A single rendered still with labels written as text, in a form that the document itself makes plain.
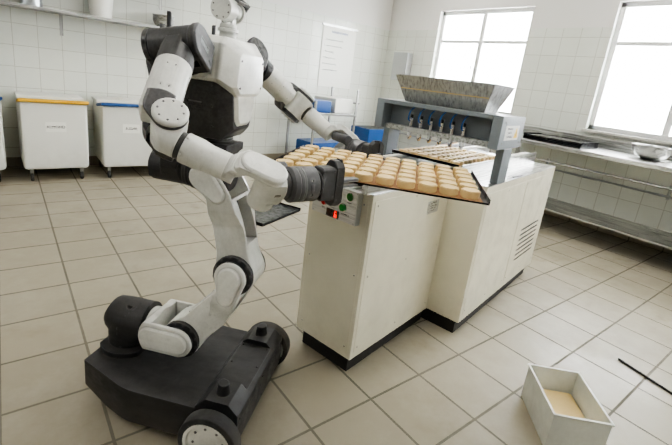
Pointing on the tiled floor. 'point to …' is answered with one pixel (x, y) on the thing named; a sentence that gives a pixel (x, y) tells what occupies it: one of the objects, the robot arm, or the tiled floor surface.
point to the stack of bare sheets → (275, 214)
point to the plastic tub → (564, 407)
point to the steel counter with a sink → (609, 149)
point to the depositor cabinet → (486, 244)
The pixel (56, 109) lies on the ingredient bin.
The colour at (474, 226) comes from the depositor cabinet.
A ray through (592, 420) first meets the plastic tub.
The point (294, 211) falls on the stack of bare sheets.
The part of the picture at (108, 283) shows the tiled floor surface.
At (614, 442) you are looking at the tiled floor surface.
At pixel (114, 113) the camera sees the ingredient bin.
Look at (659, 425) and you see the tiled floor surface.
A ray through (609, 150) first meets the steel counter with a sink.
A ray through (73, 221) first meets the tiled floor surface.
